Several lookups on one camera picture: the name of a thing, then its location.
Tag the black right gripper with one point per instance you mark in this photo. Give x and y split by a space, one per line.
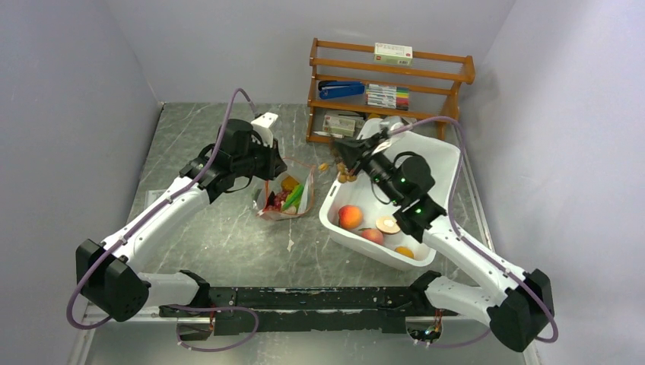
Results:
354 151

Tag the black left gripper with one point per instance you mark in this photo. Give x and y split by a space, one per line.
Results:
275 164

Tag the brown longan twig bunch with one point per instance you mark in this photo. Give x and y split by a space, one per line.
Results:
343 173

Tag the clear zip top bag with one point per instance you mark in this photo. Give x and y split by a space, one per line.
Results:
304 174

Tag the green starfruit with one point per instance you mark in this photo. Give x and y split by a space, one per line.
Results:
293 198

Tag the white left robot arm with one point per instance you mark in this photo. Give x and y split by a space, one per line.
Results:
111 273

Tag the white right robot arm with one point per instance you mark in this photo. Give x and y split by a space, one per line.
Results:
516 305

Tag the white red box lower shelf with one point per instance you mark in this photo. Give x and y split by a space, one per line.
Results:
343 123

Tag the blue stapler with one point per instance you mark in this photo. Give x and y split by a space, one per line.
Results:
337 89

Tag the large orange peach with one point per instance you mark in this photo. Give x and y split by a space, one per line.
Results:
350 217

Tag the coloured marker pen pack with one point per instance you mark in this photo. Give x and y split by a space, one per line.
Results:
387 96

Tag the wooden shelf rack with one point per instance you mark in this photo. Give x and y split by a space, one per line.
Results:
349 77

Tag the half cut mushroom slice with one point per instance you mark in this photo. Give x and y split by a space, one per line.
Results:
387 225

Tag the small red peach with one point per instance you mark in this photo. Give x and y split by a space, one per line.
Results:
373 235

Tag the white green box on shelf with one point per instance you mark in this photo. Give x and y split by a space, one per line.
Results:
390 54

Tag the small orange fruit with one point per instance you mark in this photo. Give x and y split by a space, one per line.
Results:
405 251

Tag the paper sheet on table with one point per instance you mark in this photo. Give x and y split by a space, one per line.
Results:
151 196

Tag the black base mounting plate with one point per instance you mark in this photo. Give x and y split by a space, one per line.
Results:
238 310

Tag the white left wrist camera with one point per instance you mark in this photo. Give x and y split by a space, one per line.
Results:
262 125

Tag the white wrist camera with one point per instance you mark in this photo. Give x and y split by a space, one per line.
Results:
387 136
262 125

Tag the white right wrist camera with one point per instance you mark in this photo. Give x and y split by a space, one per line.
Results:
387 136

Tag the aluminium rail frame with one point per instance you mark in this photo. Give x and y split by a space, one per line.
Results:
472 213

